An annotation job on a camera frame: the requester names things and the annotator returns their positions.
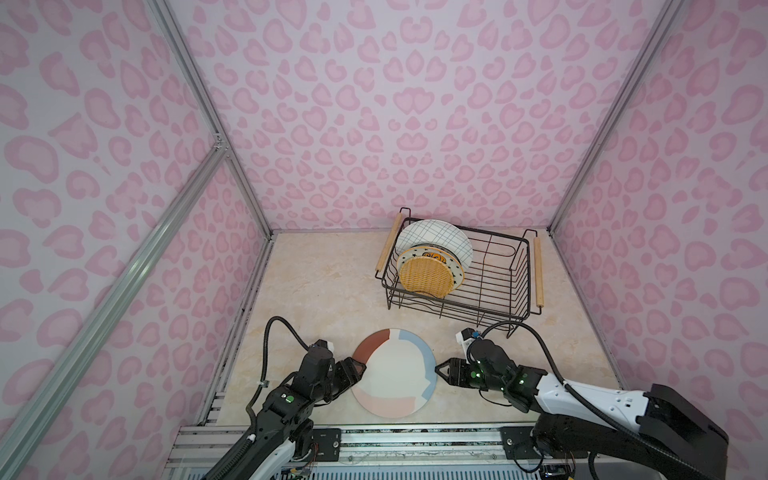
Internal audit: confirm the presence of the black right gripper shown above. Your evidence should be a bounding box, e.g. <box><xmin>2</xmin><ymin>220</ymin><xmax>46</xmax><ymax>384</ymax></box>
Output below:
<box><xmin>430</xmin><ymin>359</ymin><xmax>505</xmax><ymax>393</ymax></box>

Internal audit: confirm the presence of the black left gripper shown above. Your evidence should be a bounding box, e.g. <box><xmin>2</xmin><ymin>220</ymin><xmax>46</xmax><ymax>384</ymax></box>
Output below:
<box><xmin>313</xmin><ymin>356</ymin><xmax>367</xmax><ymax>404</ymax></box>

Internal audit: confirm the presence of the large pastel colour-block plate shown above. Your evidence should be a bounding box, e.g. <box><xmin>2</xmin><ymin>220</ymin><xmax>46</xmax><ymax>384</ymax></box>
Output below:
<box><xmin>352</xmin><ymin>328</ymin><xmax>437</xmax><ymax>419</ymax></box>

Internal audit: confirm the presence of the black wire dish rack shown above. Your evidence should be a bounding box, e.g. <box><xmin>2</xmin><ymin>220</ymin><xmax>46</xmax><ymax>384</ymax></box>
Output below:
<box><xmin>375</xmin><ymin>207</ymin><xmax>544</xmax><ymax>328</ymax></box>

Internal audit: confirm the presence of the tan woven bamboo tray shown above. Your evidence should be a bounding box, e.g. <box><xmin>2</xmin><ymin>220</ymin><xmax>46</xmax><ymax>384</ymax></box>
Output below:
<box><xmin>398</xmin><ymin>256</ymin><xmax>459</xmax><ymax>299</ymax></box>

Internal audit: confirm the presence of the star pattern character plate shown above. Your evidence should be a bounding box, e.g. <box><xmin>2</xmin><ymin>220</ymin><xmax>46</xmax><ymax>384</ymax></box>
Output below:
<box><xmin>397</xmin><ymin>244</ymin><xmax>465</xmax><ymax>298</ymax></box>

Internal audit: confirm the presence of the white grid pattern plate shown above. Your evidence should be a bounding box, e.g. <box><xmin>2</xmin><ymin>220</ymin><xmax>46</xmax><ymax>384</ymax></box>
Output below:
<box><xmin>395</xmin><ymin>219</ymin><xmax>474</xmax><ymax>273</ymax></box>

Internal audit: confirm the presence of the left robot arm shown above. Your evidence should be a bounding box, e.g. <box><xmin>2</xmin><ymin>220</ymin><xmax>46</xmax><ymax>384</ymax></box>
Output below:
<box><xmin>205</xmin><ymin>341</ymin><xmax>366</xmax><ymax>479</ymax></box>

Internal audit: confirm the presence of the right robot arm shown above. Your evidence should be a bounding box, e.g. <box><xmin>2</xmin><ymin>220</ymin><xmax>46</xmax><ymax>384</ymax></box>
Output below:
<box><xmin>435</xmin><ymin>330</ymin><xmax>729</xmax><ymax>479</ymax></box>

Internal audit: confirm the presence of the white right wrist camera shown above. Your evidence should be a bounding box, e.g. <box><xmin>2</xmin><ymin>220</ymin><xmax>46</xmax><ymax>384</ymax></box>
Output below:
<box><xmin>456</xmin><ymin>328</ymin><xmax>482</xmax><ymax>351</ymax></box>

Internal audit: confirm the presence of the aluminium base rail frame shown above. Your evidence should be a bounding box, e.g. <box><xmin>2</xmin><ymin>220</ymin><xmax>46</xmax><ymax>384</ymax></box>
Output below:
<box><xmin>158</xmin><ymin>392</ymin><xmax>685</xmax><ymax>480</ymax></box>

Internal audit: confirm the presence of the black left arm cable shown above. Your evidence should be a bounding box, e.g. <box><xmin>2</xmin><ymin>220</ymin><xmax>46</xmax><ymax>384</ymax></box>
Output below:
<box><xmin>209</xmin><ymin>316</ymin><xmax>313</xmax><ymax>480</ymax></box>

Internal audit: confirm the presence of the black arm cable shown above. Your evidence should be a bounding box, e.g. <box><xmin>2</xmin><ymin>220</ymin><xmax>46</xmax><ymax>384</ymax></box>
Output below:
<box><xmin>479</xmin><ymin>320</ymin><xmax>697</xmax><ymax>480</ymax></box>
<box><xmin>209</xmin><ymin>316</ymin><xmax>313</xmax><ymax>480</ymax></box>

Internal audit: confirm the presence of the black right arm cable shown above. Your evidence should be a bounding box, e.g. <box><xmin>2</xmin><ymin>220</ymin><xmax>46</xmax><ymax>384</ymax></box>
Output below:
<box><xmin>479</xmin><ymin>320</ymin><xmax>697</xmax><ymax>480</ymax></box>

